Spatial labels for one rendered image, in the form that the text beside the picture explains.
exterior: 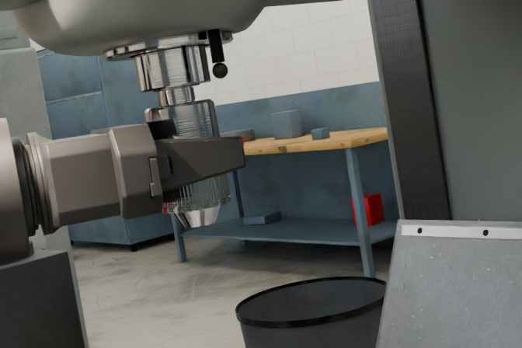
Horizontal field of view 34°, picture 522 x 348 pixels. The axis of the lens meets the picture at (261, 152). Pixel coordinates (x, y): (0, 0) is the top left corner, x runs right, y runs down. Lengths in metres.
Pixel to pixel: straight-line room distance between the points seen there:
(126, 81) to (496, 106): 7.15
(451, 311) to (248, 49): 6.32
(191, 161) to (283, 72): 6.29
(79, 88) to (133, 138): 7.65
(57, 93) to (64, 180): 8.06
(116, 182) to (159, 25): 0.10
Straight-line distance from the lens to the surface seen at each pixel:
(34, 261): 0.92
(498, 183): 0.86
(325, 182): 6.64
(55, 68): 8.53
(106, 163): 0.52
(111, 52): 0.55
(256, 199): 7.32
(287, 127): 6.36
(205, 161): 0.54
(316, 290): 2.85
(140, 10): 0.49
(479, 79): 0.86
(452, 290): 0.88
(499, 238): 0.86
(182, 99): 0.56
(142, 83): 0.56
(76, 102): 8.24
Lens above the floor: 1.27
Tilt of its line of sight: 4 degrees down
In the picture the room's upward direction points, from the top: 9 degrees counter-clockwise
